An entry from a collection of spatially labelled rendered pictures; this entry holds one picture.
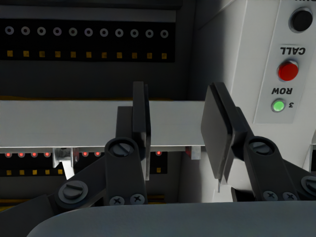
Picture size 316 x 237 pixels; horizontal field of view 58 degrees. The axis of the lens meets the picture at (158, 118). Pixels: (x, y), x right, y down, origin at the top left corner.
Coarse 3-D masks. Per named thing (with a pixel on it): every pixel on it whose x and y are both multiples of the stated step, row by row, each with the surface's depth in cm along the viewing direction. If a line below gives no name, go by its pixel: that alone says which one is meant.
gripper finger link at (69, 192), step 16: (144, 96) 13; (128, 112) 13; (144, 112) 12; (128, 128) 12; (144, 128) 11; (144, 144) 11; (96, 160) 10; (144, 160) 11; (80, 176) 10; (96, 176) 10; (144, 176) 11; (64, 192) 9; (80, 192) 9; (96, 192) 9; (64, 208) 9; (80, 208) 9
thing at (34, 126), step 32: (0, 96) 38; (0, 128) 27; (32, 128) 27; (64, 128) 27; (96, 128) 28; (160, 128) 28; (192, 128) 28; (0, 160) 47; (32, 160) 47; (64, 160) 30; (160, 160) 49
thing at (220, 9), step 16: (208, 0) 33; (224, 0) 27; (0, 16) 37; (16, 16) 37; (32, 16) 37; (48, 16) 37; (64, 16) 37; (80, 16) 38; (96, 16) 38; (112, 16) 38; (128, 16) 38; (144, 16) 38; (160, 16) 38; (208, 16) 33
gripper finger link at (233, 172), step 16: (208, 96) 14; (224, 96) 13; (208, 112) 14; (224, 112) 12; (240, 112) 13; (208, 128) 14; (224, 128) 12; (240, 128) 11; (208, 144) 14; (224, 144) 12; (240, 144) 11; (224, 160) 12; (240, 160) 11; (224, 176) 12; (240, 176) 11; (304, 176) 10; (304, 192) 10
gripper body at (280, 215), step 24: (72, 216) 7; (96, 216) 7; (120, 216) 7; (144, 216) 7; (168, 216) 7; (192, 216) 7; (216, 216) 7; (240, 216) 7; (264, 216) 7; (288, 216) 7; (312, 216) 7
